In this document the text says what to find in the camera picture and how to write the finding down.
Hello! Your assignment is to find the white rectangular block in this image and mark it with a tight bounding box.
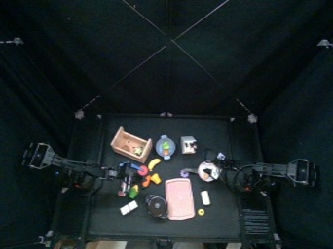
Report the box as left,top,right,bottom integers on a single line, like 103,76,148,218
119,199,140,216

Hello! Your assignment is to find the thin diagonal frame wire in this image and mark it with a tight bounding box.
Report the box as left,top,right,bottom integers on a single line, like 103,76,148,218
120,0,254,115
79,0,230,111

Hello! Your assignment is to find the white toy cylinder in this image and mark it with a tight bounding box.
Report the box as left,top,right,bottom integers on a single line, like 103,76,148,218
199,190,213,207

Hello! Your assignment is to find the blue toy pot with vegetables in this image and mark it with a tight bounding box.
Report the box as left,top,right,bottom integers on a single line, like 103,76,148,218
155,134,178,160

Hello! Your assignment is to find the open wooden box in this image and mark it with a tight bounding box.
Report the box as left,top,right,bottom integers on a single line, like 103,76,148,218
110,126,154,164

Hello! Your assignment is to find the white text label sticker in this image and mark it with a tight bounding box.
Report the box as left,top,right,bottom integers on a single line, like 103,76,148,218
242,208,270,236

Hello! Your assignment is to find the yellow toy banana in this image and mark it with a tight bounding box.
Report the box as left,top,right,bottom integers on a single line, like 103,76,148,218
147,158,163,172

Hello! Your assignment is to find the white black toy toaster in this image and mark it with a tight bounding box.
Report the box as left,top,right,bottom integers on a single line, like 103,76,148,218
179,135,199,155

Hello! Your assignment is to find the green yellow toy corn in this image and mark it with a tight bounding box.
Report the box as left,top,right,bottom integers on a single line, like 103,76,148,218
127,184,140,199

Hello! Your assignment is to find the yellow orange toy food piece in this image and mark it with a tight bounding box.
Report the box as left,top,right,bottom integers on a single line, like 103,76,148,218
150,172,164,186

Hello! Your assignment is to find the pink plastic tray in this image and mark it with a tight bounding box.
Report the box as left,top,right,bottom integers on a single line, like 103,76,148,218
164,177,197,222

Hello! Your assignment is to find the red toy ring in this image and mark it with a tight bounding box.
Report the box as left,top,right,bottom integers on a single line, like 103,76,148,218
136,164,151,177

